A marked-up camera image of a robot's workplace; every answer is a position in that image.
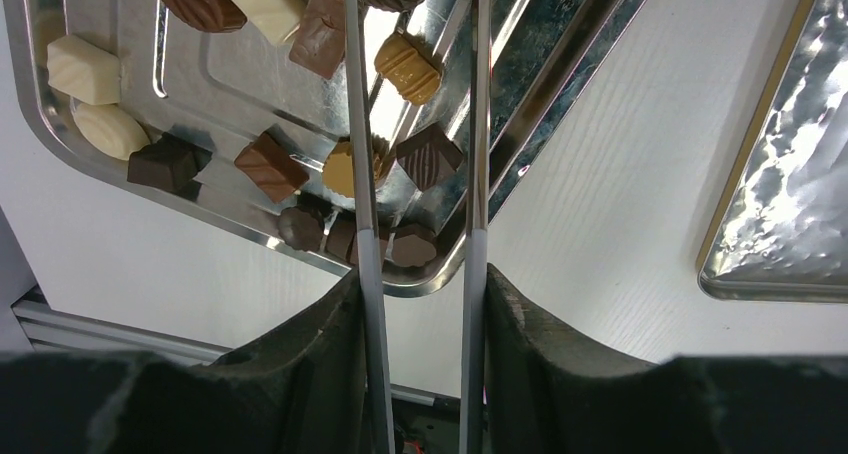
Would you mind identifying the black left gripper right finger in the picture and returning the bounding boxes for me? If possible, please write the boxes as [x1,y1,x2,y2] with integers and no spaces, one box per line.
[485,266,847,453]

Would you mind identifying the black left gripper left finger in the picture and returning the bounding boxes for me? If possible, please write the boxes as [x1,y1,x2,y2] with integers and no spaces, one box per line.
[1,272,366,453]

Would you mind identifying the metal serving tongs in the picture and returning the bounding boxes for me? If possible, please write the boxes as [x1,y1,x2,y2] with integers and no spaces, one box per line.
[344,0,492,453]

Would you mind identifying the dark round chocolate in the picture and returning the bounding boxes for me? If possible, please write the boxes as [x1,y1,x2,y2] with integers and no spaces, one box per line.
[277,205,325,252]

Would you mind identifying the dark flower chocolate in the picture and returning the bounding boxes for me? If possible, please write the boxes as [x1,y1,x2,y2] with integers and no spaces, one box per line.
[391,224,437,267]

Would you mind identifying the milk chocolate block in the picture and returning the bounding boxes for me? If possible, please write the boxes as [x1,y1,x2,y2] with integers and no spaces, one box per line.
[234,131,310,203]

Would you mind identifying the caramel round chocolate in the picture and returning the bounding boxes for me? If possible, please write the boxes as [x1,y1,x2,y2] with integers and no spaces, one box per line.
[322,137,393,198]

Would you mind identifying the dark striped chocolate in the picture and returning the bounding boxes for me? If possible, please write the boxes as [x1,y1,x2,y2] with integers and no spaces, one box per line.
[395,124,465,192]

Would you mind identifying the dark square chocolate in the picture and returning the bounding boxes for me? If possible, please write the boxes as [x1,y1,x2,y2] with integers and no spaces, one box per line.
[127,132,211,194]

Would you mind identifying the metal chocolate tray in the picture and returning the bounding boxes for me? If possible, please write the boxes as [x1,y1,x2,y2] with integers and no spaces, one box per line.
[2,0,646,298]

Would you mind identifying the white oval chocolate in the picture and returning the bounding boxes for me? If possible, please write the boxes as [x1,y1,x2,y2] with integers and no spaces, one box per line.
[72,103,150,161]

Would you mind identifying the caramel ridged chocolate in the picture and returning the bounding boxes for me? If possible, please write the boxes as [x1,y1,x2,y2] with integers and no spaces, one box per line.
[374,32,442,106]

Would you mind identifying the milk square chocolate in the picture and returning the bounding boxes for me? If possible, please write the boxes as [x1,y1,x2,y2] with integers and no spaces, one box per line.
[289,0,346,80]

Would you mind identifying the white rectangular chocolate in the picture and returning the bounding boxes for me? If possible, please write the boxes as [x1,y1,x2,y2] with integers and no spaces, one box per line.
[231,0,306,46]

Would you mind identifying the white chocolate piece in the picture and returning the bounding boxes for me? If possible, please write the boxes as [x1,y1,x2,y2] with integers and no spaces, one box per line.
[47,35,121,105]

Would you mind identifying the milk oval ridged chocolate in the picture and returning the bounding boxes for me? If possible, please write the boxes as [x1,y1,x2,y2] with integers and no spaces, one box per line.
[161,0,247,33]

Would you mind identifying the silver box lid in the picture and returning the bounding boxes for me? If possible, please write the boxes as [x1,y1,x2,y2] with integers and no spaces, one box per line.
[696,0,847,303]

